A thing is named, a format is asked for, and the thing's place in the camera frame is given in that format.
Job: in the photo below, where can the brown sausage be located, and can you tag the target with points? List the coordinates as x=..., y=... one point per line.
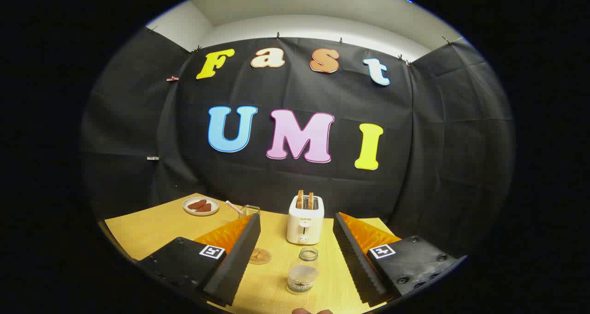
x=205, y=208
x=197, y=204

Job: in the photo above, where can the white toaster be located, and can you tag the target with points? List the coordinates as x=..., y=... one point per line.
x=304, y=226

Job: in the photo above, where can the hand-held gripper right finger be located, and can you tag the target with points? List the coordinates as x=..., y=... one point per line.
x=357, y=263

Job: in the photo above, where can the white round plate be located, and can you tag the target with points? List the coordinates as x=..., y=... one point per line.
x=191, y=210

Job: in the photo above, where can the toast slice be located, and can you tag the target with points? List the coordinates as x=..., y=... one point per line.
x=300, y=198
x=310, y=200

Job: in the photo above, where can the round cork coaster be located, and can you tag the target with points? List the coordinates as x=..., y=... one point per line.
x=262, y=256

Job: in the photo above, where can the wooden table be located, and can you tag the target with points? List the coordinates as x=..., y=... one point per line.
x=276, y=286

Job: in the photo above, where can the clear plastic bottle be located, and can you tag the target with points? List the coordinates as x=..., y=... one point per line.
x=303, y=275

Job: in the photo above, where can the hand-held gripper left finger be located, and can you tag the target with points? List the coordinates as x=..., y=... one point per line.
x=235, y=263

